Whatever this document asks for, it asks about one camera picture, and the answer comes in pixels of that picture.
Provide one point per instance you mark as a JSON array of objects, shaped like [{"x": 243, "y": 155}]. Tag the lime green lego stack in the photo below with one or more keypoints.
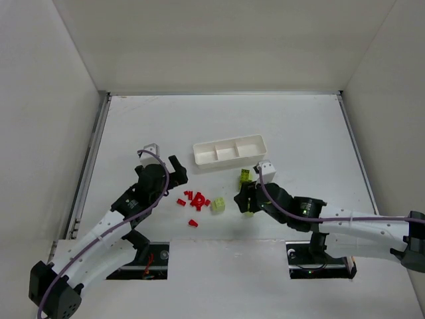
[{"x": 245, "y": 177}]

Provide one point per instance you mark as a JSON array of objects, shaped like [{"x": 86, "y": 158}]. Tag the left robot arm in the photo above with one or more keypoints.
[{"x": 58, "y": 287}]

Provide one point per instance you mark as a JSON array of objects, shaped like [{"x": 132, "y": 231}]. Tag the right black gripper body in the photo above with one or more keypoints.
[{"x": 248, "y": 196}]

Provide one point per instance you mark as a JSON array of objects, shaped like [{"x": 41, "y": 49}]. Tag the red lego cluster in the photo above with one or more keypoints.
[{"x": 197, "y": 200}]

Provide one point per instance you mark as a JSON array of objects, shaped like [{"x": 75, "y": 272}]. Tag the white three-compartment tray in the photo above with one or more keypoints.
[{"x": 233, "y": 151}]

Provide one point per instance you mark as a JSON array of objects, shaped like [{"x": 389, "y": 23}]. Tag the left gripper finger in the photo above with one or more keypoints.
[
  {"x": 177, "y": 178},
  {"x": 175, "y": 163}
]

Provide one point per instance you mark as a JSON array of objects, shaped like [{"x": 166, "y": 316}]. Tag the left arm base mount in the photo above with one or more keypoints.
[{"x": 149, "y": 265}]

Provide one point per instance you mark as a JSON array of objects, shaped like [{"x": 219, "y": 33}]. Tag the lime green lego brick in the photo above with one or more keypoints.
[{"x": 248, "y": 214}]

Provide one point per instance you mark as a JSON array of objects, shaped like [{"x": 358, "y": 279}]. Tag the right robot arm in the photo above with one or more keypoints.
[{"x": 338, "y": 233}]

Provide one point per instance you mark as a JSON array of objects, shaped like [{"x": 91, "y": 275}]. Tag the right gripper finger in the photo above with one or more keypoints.
[
  {"x": 253, "y": 205},
  {"x": 241, "y": 199}
]

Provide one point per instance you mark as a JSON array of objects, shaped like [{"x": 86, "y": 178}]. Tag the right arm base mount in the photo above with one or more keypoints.
[{"x": 305, "y": 266}]

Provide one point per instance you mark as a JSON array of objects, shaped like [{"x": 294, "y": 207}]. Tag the pale green lego brick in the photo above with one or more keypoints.
[{"x": 218, "y": 205}]

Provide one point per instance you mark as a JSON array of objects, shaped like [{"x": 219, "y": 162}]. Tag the red lego piece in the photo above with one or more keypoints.
[
  {"x": 181, "y": 202},
  {"x": 193, "y": 223}
]

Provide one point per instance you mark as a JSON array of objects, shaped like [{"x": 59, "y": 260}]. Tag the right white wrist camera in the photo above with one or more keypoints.
[{"x": 266, "y": 170}]

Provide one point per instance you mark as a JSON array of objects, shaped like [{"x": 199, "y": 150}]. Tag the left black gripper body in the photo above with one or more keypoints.
[{"x": 173, "y": 173}]

